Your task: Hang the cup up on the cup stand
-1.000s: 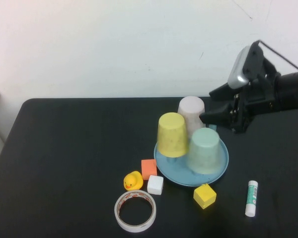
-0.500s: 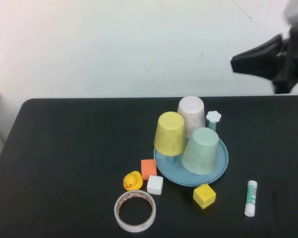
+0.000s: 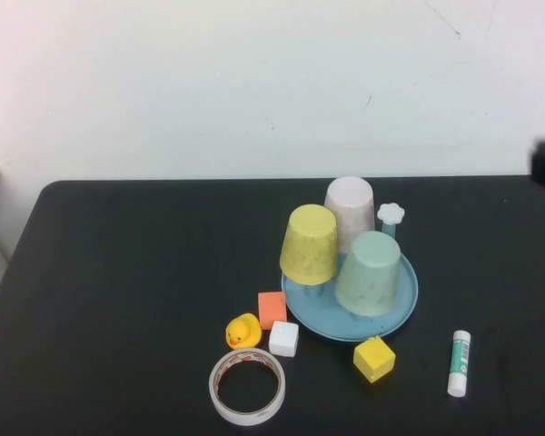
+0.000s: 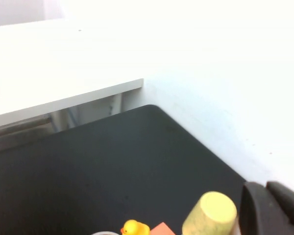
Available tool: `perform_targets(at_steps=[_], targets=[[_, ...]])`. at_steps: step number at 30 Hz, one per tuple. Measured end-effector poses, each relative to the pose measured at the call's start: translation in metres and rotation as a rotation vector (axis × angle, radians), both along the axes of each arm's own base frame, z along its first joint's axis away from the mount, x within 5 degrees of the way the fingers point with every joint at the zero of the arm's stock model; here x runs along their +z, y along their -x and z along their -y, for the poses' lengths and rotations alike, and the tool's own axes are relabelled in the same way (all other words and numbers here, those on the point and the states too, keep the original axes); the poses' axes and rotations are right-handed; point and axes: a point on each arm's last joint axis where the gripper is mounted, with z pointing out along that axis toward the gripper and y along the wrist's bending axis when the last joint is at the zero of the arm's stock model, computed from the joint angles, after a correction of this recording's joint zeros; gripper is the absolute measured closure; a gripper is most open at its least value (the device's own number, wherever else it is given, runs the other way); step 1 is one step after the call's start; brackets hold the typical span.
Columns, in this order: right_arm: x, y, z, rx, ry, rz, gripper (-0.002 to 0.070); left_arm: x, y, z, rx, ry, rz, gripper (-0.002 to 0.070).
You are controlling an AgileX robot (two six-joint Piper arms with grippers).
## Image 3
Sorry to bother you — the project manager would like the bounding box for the mint green plastic cup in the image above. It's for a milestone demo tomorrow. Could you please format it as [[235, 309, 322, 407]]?
[[334, 230, 401, 318]]

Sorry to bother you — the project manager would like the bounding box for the yellow plastic cup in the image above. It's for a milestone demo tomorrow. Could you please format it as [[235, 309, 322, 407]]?
[[279, 203, 339, 287]]

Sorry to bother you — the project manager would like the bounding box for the pale pink plastic cup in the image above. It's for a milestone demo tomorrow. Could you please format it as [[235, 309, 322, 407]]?
[[323, 175, 376, 255]]

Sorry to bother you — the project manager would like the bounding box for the blue cup stand with posts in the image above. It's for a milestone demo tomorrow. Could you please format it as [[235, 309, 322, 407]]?
[[280, 202, 420, 342]]

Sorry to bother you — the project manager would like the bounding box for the orange cube block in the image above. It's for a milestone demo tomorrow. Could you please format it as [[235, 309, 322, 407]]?
[[257, 291, 288, 331]]

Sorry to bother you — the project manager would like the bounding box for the yellow rubber duck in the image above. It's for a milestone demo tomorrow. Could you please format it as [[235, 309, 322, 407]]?
[[225, 312, 263, 350]]

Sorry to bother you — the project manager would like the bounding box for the white cube block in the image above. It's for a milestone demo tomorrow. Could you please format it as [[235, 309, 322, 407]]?
[[268, 320, 300, 359]]

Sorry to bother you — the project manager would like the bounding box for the white double-sided tape roll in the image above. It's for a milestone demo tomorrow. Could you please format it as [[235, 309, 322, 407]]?
[[207, 348, 286, 427]]

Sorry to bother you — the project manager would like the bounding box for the yellow cube block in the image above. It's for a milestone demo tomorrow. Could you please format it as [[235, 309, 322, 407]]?
[[352, 335, 397, 385]]

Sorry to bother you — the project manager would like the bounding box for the green and white glue stick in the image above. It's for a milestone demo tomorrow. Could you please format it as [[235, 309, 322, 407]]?
[[446, 330, 474, 398]]

